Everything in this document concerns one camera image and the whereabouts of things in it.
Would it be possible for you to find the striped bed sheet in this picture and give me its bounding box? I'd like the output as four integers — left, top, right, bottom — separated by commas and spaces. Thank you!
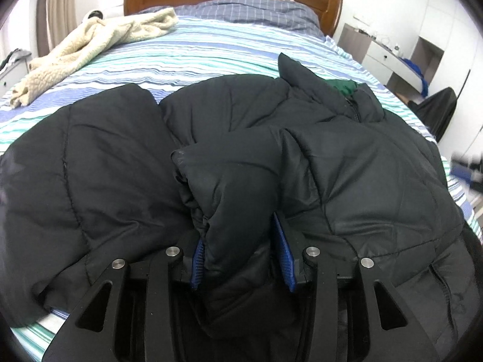
0, 15, 483, 362

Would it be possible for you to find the white desk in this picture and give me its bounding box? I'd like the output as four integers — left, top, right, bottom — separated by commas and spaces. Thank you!
337, 23, 446, 95

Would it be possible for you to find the black puffer jacket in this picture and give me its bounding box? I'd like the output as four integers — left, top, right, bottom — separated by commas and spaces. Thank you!
0, 53, 480, 362

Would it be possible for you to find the black chair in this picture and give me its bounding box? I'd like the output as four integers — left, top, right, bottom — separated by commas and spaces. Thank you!
408, 87, 457, 144

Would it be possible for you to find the grey checked pillow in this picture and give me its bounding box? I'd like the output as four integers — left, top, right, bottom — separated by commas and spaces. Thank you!
174, 0, 325, 36

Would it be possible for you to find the blue cloth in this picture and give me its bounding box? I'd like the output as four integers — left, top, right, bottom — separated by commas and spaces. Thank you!
402, 57, 431, 99

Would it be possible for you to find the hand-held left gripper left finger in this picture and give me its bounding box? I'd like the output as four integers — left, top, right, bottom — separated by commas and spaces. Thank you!
41, 234, 207, 362

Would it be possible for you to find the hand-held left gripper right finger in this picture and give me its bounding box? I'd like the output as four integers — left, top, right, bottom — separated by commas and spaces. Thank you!
271, 211, 440, 362

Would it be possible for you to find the cream fleece blanket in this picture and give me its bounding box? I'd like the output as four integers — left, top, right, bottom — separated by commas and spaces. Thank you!
8, 7, 179, 109

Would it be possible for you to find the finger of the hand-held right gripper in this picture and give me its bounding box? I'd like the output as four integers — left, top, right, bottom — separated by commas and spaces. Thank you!
451, 153, 483, 182

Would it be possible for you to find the white dresser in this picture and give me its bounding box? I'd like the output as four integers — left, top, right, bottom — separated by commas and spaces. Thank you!
0, 49, 31, 95

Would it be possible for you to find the beige curtain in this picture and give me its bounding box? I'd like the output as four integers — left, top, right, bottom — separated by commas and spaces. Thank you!
36, 0, 89, 61

